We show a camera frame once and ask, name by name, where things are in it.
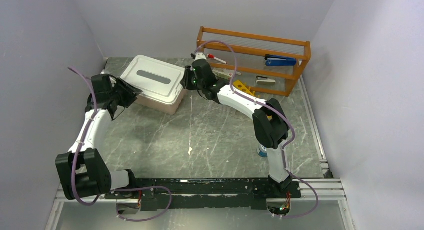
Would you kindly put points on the orange wooden shelf rack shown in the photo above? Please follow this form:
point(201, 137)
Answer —
point(245, 53)

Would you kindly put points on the blue stapler on shelf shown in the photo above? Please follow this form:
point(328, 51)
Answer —
point(276, 60)

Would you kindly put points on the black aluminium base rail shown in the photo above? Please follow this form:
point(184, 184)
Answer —
point(255, 193)

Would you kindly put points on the red white marker pen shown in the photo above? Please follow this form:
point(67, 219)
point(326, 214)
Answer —
point(210, 56)

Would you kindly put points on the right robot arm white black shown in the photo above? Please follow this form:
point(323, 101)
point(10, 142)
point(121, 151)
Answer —
point(270, 128)

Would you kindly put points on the white stapler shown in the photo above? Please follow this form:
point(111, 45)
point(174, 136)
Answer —
point(265, 80)

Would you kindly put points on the yellow test tube rack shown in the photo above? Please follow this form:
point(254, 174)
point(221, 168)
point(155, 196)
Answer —
point(243, 88)

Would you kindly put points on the white cardboard box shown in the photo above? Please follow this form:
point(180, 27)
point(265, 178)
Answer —
point(225, 73)

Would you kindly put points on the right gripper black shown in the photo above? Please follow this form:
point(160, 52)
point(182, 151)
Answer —
point(185, 82)

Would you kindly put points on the white plastic bin lid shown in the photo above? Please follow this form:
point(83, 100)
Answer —
point(159, 81)

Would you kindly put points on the blue white round jar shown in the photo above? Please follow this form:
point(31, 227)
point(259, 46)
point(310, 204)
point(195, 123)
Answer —
point(262, 151)

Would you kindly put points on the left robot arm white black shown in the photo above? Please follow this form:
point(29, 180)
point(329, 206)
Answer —
point(82, 171)

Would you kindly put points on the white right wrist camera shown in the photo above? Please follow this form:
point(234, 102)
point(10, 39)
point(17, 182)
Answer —
point(198, 56)

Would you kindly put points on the pink plastic bin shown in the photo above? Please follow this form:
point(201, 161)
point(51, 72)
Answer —
point(162, 107)

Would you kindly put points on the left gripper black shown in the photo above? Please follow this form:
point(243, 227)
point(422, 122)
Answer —
point(130, 92)

